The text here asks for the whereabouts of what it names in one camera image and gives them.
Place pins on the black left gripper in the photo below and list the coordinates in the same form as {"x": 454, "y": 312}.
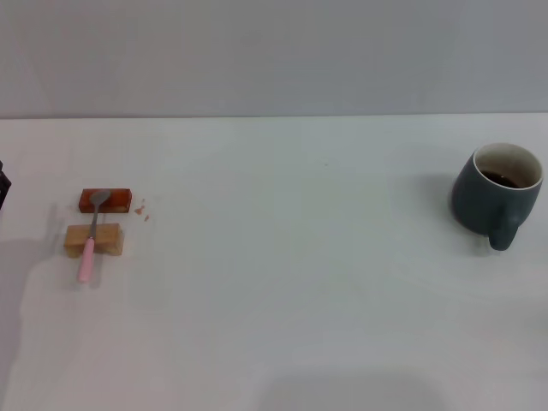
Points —
{"x": 3, "y": 188}

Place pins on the grey ceramic cup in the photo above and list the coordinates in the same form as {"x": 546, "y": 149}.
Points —
{"x": 484, "y": 201}

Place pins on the red-brown rectangular block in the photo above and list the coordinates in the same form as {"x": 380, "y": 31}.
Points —
{"x": 117, "y": 200}

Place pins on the tan wooden block rest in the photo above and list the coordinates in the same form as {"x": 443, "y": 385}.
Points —
{"x": 109, "y": 237}

